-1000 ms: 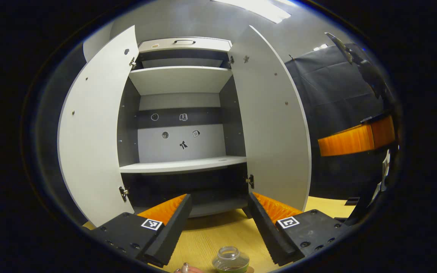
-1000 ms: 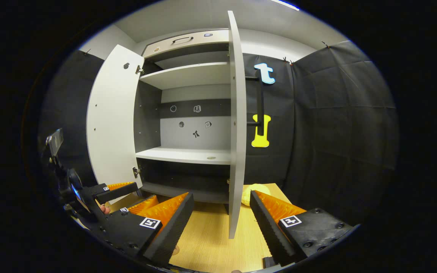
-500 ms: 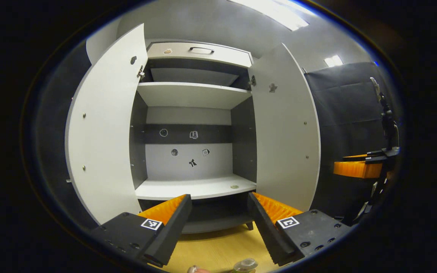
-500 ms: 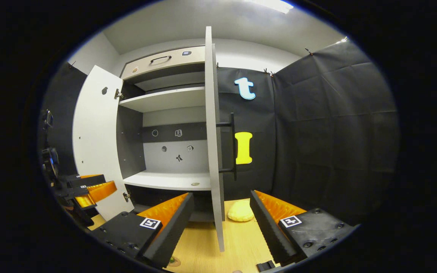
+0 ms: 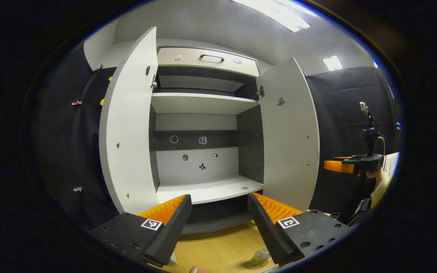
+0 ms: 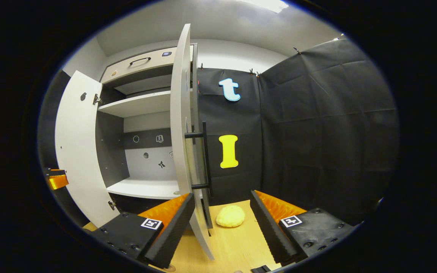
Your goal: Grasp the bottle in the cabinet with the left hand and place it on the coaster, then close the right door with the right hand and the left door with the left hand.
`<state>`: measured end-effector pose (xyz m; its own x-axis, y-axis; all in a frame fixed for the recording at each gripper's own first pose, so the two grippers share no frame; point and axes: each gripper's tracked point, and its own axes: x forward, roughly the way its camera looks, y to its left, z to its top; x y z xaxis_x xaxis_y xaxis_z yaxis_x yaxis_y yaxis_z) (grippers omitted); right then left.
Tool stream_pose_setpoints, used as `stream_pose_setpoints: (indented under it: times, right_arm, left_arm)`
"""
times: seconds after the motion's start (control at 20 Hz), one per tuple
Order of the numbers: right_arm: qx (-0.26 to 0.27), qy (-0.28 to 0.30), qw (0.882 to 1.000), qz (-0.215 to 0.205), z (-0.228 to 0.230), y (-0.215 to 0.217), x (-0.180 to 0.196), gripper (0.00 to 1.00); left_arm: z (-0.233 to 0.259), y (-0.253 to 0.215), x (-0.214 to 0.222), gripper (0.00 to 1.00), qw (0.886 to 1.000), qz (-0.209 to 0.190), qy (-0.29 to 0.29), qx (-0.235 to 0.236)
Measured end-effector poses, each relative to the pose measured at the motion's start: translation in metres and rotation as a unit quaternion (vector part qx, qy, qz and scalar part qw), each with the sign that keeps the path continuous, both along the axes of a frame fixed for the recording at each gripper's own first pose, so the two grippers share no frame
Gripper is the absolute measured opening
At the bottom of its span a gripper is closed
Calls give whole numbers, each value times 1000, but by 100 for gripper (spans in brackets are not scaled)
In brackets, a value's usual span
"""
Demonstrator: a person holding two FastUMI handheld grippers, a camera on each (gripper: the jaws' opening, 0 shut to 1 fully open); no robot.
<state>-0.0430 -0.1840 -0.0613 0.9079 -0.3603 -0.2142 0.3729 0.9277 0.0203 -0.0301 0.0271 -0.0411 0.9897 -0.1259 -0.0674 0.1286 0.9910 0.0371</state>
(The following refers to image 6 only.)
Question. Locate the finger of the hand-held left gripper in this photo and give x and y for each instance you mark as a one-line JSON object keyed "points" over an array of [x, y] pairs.
{"points": [[57, 181]]}

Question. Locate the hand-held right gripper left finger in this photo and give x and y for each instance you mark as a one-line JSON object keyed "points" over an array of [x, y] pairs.
{"points": [[175, 231]]}

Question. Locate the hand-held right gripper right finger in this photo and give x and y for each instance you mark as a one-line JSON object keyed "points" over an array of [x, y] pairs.
{"points": [[271, 231]]}

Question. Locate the white cabinet door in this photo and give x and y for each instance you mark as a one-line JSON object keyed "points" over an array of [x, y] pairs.
{"points": [[180, 113], [78, 144]]}

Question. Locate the white and grey cabinet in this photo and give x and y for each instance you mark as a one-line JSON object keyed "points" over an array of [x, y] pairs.
{"points": [[112, 151]]}

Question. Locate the metal door hinge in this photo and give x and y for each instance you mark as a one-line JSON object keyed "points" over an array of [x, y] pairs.
{"points": [[97, 99], [111, 205]]}

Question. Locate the white cabinet shelf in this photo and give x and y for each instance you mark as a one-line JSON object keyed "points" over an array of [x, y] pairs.
{"points": [[139, 104]]}

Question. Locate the beige cabinet drawer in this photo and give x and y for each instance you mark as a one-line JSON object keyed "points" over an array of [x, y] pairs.
{"points": [[146, 70]]}

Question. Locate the yellow lumpy round object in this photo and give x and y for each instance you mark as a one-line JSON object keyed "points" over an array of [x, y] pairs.
{"points": [[230, 216]]}

